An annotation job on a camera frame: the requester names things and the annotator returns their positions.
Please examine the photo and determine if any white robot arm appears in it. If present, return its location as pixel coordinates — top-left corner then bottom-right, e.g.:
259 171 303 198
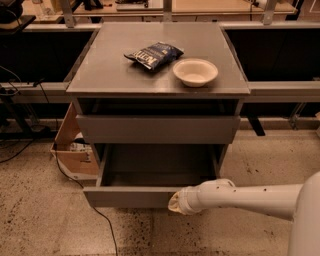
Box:
168 172 320 256

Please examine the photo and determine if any grey drawer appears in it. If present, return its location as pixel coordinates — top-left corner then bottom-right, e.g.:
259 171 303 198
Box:
84 144 219 208
76 115 240 144

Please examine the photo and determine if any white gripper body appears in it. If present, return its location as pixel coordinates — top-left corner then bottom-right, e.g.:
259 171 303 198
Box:
178 186 202 215

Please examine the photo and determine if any wooden background desk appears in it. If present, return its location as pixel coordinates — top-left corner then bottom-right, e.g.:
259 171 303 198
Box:
19 0 298 24

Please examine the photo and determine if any grey top drawer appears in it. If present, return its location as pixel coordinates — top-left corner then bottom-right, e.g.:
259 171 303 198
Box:
76 115 240 144

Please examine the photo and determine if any blue chip bag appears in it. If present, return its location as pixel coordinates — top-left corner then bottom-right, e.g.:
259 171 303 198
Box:
125 42 184 70

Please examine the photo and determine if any cardboard box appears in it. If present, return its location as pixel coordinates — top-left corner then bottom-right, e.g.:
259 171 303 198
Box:
50 104 98 180

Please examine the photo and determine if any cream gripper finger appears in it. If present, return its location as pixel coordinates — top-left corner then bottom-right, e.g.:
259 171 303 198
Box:
168 192 182 214

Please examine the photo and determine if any white bowl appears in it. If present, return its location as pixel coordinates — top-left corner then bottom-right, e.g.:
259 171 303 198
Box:
173 58 218 88

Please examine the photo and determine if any grey drawer cabinet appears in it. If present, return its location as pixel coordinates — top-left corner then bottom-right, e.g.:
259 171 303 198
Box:
67 22 250 169

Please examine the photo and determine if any black floor cable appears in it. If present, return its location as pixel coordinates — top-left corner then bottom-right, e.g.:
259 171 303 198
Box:
52 141 119 256

